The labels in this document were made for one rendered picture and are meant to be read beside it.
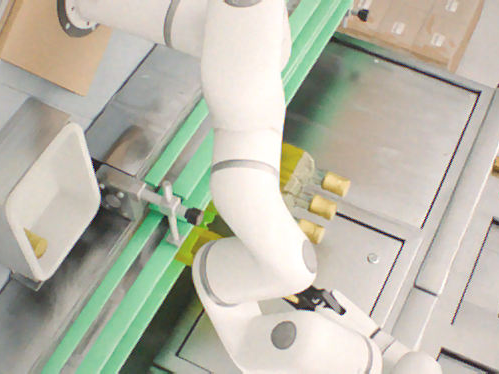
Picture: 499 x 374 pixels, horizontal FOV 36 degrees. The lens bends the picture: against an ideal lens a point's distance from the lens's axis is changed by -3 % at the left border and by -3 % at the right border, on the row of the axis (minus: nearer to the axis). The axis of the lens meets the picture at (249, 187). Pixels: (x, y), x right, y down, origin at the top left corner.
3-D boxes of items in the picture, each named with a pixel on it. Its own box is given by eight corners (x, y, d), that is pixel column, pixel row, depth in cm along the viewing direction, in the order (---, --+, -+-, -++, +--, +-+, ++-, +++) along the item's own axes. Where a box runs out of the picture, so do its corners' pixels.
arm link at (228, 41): (212, 186, 101) (188, 130, 86) (227, 29, 110) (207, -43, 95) (286, 187, 100) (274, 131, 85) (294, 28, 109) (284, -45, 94)
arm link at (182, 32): (173, 65, 110) (276, 102, 106) (152, 12, 98) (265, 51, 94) (205, 12, 113) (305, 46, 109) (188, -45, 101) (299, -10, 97)
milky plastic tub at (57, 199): (0, 264, 121) (43, 287, 119) (-43, 183, 103) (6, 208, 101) (61, 184, 130) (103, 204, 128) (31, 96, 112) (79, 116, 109)
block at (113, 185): (99, 210, 133) (134, 226, 132) (90, 178, 126) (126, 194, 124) (110, 194, 135) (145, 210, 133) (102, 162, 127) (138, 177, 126)
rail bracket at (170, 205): (135, 231, 133) (199, 260, 130) (122, 173, 119) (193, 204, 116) (144, 218, 135) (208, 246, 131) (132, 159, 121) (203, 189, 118)
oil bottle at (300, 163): (205, 153, 152) (306, 194, 146) (203, 135, 147) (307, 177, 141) (219, 132, 154) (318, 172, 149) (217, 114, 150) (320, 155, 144)
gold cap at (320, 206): (307, 216, 142) (329, 225, 141) (308, 205, 139) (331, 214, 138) (315, 201, 144) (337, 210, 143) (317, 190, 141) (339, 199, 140)
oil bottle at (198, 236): (142, 245, 140) (249, 294, 134) (138, 229, 135) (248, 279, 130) (158, 222, 143) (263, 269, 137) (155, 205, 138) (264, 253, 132)
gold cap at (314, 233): (293, 239, 139) (316, 249, 138) (295, 228, 136) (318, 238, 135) (302, 224, 141) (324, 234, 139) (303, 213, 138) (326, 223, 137)
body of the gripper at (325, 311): (382, 346, 131) (331, 307, 135) (391, 321, 122) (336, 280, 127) (355, 378, 128) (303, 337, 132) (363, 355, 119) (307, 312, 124)
